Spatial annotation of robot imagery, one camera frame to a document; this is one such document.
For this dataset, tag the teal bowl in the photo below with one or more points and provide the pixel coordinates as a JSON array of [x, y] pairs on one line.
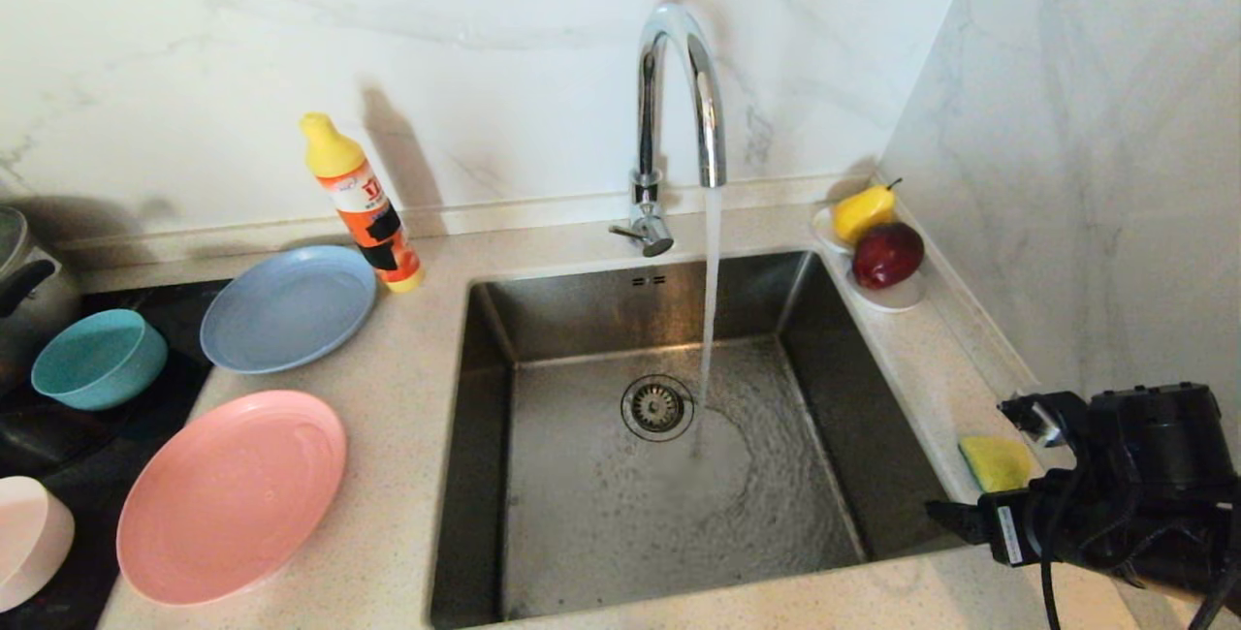
[[97, 363]]

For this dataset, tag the round metal drain strainer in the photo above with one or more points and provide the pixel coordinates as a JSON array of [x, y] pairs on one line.
[[657, 408]]

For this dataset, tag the black glass cooktop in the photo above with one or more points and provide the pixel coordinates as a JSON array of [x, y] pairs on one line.
[[126, 436]]

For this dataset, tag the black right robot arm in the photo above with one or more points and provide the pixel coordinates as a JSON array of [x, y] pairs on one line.
[[1163, 436]]

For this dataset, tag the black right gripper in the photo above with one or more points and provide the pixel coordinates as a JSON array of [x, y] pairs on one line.
[[1096, 528]]

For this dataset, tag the chrome gooseneck faucet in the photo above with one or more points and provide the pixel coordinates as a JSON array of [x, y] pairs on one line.
[[646, 107]]

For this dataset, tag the yellow green sponge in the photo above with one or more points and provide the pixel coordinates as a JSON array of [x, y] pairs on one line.
[[994, 463]]

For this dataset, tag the small white fruit dish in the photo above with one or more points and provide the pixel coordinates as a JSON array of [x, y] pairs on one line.
[[898, 300]]

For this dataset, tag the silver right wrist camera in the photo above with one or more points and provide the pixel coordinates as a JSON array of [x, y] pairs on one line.
[[1037, 417]]

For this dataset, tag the blue plate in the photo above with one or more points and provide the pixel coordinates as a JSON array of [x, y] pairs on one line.
[[286, 310]]

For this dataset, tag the dark red apple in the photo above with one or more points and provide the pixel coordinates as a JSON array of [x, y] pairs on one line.
[[886, 257]]

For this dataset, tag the stainless steel sink basin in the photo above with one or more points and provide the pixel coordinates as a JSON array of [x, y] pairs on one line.
[[582, 552]]

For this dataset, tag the small light pink plate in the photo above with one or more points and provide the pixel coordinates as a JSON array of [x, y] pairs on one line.
[[29, 543]]

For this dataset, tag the yellow pear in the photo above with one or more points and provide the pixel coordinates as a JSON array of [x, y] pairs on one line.
[[863, 212]]

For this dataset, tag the dish soap bottle yellow cap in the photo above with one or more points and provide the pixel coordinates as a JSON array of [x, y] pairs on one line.
[[373, 223]]

